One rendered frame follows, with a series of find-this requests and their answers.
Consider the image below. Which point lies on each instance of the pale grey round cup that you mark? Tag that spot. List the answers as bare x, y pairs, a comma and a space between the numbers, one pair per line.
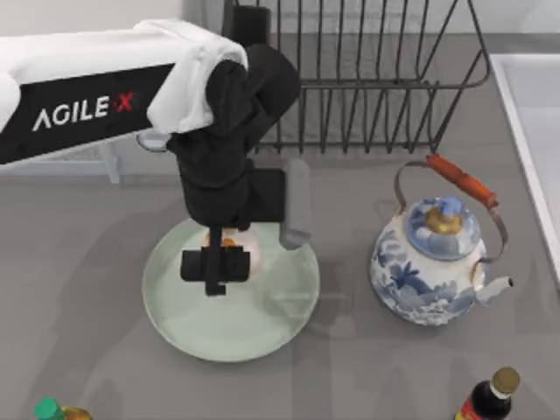
151, 141

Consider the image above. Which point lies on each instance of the white and orange round food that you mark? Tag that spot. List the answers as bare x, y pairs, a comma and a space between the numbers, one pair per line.
245, 240

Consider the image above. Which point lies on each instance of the dark bottle with gold cap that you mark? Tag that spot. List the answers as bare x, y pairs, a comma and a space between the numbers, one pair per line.
490, 400

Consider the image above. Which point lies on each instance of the black box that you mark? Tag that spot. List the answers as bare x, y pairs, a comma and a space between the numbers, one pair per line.
250, 26

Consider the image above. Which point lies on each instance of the yellow bottle with green cap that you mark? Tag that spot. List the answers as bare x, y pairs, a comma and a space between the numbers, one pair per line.
50, 410

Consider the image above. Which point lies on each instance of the pale green plate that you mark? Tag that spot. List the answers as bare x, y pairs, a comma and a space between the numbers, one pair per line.
262, 315

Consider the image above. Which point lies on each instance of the blue and white teapot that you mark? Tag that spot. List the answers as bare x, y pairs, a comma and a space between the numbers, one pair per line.
420, 271

